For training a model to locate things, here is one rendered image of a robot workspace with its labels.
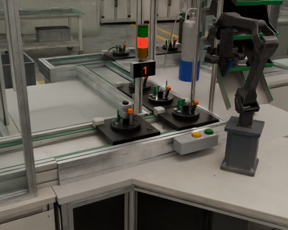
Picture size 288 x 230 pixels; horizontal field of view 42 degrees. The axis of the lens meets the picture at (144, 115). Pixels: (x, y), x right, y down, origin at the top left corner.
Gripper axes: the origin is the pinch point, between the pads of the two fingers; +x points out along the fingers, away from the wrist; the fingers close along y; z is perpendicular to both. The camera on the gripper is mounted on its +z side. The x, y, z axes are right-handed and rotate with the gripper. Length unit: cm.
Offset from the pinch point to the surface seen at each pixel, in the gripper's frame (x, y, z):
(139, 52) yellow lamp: -3.9, 26.4, 30.4
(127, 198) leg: 51, 49, -3
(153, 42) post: 14, -38, 127
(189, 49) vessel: 14, -50, 95
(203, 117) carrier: 28.3, -0.9, 12.6
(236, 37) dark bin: -10.7, -16.8, 12.2
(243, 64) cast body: 2.9, -23.2, 11.7
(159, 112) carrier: 27.9, 16.0, 26.9
